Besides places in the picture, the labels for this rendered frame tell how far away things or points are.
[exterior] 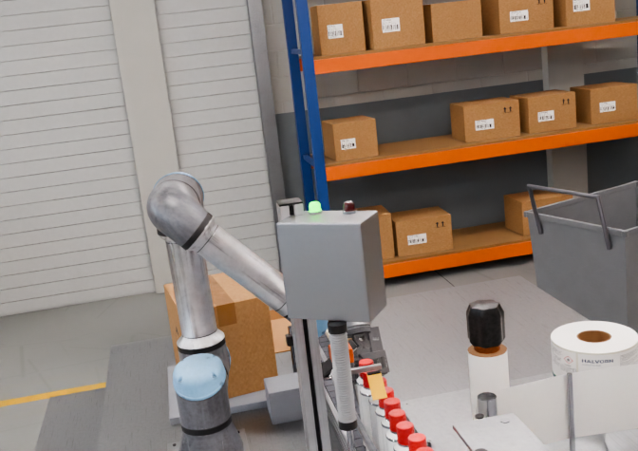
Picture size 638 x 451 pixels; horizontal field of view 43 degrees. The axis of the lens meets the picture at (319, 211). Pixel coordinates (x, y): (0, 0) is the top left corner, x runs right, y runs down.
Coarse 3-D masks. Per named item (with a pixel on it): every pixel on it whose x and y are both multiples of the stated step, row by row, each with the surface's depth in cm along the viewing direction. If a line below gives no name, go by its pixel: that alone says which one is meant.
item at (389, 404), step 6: (384, 402) 162; (390, 402) 162; (396, 402) 161; (390, 408) 161; (396, 408) 161; (384, 420) 163; (384, 426) 162; (384, 432) 162; (384, 438) 163; (384, 444) 163; (384, 450) 164
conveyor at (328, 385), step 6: (324, 336) 254; (324, 342) 250; (324, 348) 244; (324, 384) 221; (330, 384) 220; (330, 390) 216; (330, 396) 213; (354, 396) 212; (336, 402) 210; (354, 402) 208; (336, 408) 206; (354, 432) 193; (354, 438) 190; (360, 438) 190; (354, 444) 188; (360, 444) 187; (360, 450) 185
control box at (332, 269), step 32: (288, 224) 151; (320, 224) 148; (352, 224) 145; (288, 256) 152; (320, 256) 149; (352, 256) 147; (288, 288) 154; (320, 288) 151; (352, 288) 148; (384, 288) 155; (352, 320) 150
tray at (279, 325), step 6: (270, 312) 286; (276, 312) 287; (276, 318) 287; (282, 318) 287; (276, 324) 282; (282, 324) 282; (288, 324) 281; (276, 330) 276; (282, 330) 276; (288, 330) 275; (276, 336) 271; (282, 336) 270; (276, 342) 266; (282, 342) 266; (276, 348) 261; (282, 348) 260; (288, 348) 260
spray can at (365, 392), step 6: (366, 378) 176; (366, 384) 176; (360, 390) 178; (366, 390) 176; (366, 396) 176; (366, 402) 176; (366, 408) 177; (366, 414) 177; (366, 420) 177; (366, 426) 178; (366, 450) 180
